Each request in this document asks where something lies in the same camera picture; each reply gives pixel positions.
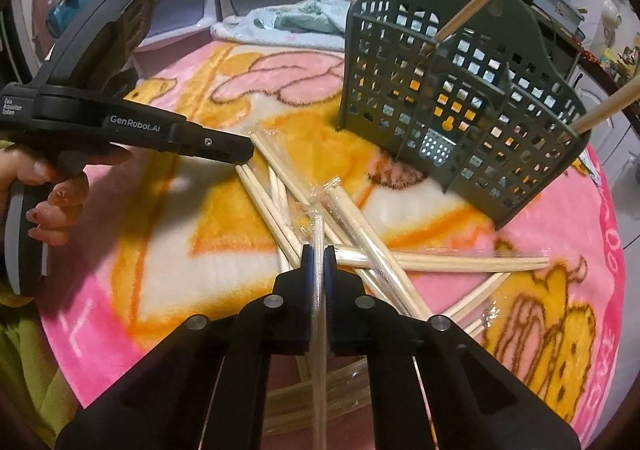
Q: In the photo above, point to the white kitchen cabinets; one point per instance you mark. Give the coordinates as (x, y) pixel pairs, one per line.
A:
(615, 140)

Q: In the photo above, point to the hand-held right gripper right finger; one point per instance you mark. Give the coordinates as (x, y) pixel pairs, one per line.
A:
(330, 262)

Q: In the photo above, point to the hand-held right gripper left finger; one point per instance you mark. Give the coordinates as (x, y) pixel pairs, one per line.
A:
(307, 262)

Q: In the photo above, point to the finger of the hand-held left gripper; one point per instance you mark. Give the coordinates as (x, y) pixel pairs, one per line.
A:
(215, 145)

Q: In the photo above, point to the person's left hand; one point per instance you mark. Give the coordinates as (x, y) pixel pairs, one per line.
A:
(65, 200)

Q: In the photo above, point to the blue dish drainer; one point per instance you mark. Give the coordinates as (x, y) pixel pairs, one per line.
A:
(557, 5)

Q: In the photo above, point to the green yellow garment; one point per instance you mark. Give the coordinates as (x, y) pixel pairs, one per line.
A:
(25, 370)

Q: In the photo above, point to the light blue towel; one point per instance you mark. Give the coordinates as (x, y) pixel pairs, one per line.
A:
(300, 15)

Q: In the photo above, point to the pink printed blanket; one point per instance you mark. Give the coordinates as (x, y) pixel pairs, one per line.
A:
(200, 230)

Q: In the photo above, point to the group of chopsticks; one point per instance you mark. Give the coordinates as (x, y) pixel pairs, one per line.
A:
(450, 262)

